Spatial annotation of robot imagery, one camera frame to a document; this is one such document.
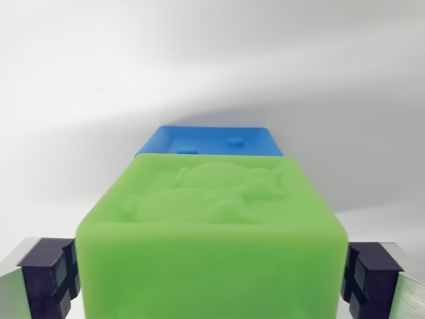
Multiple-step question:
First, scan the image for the black padded gripper right finger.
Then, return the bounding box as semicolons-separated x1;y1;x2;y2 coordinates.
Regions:
341;241;425;319

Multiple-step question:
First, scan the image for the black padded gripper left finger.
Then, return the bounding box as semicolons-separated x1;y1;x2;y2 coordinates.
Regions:
0;237;81;319

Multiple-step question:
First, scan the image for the blue embossed plastic cube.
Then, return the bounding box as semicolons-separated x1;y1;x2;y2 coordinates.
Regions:
134;125;285;158

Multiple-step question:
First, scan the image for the green embossed plastic cube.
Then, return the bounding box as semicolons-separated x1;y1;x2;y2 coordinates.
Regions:
74;153;349;319

